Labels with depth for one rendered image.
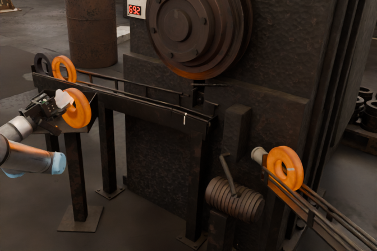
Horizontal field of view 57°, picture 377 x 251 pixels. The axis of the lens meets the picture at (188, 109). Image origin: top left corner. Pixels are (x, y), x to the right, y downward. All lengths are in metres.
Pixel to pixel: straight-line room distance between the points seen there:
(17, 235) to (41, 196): 0.31
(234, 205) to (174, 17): 0.75
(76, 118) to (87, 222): 0.81
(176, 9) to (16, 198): 1.52
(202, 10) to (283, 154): 0.58
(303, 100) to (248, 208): 0.46
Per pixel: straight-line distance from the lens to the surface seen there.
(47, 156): 1.21
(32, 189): 2.38
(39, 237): 2.05
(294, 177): 1.21
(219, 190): 1.42
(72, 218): 2.09
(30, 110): 1.29
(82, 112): 1.35
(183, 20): 1.32
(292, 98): 1.41
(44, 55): 2.27
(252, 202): 1.38
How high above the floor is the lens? 1.39
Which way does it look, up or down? 25 degrees down
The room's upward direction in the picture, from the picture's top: 3 degrees clockwise
